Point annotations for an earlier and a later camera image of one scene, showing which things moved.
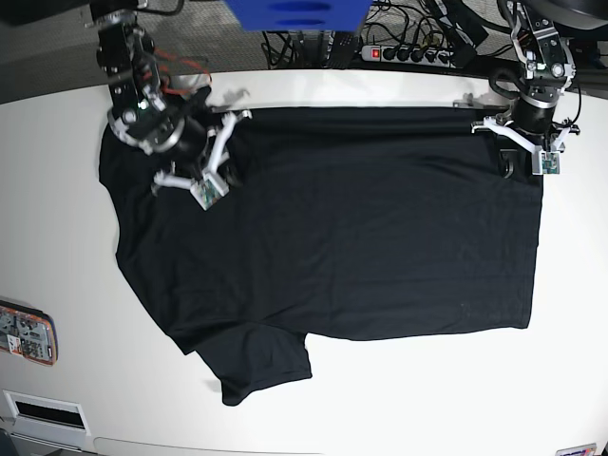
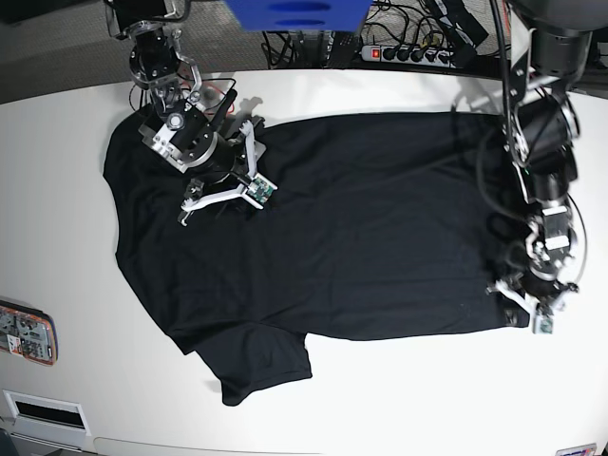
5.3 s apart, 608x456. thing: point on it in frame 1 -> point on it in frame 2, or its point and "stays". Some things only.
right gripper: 531,123 -> 533,292
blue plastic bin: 300,15 stays
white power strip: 423,56 stays
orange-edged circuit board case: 28,332 stays
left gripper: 200,152 -> 241,147
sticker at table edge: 586,449 stays
